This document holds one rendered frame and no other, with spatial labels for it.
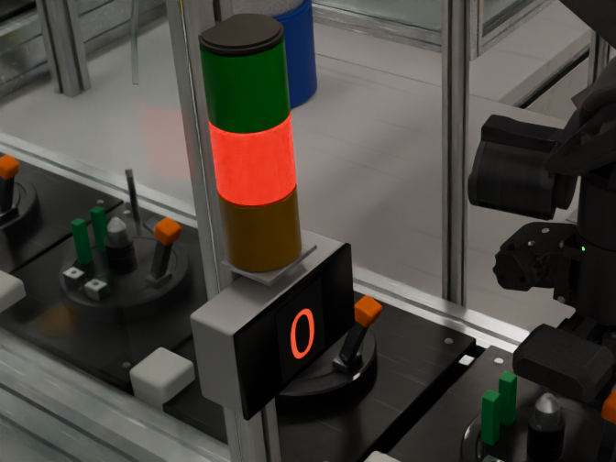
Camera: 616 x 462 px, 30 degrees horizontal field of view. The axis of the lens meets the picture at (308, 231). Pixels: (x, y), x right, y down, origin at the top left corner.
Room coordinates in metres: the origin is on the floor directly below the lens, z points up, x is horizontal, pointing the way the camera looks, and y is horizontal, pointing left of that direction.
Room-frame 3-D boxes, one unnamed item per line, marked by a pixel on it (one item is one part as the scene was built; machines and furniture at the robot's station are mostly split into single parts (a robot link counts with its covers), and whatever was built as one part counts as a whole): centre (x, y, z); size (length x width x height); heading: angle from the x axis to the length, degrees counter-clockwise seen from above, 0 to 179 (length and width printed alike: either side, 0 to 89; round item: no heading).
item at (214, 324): (0.62, 0.03, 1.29); 0.12 x 0.05 x 0.25; 140
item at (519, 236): (0.70, -0.18, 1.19); 0.07 x 0.07 x 0.06; 48
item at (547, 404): (0.69, -0.18, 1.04); 0.02 x 0.02 x 0.03
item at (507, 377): (0.73, -0.16, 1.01); 0.01 x 0.01 x 0.05; 50
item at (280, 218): (0.62, 0.03, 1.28); 0.05 x 0.05 x 0.05
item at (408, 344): (0.86, 0.01, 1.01); 0.24 x 0.24 x 0.13; 50
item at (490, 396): (0.71, -0.14, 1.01); 0.01 x 0.01 x 0.05; 50
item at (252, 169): (0.62, 0.03, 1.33); 0.05 x 0.05 x 0.05
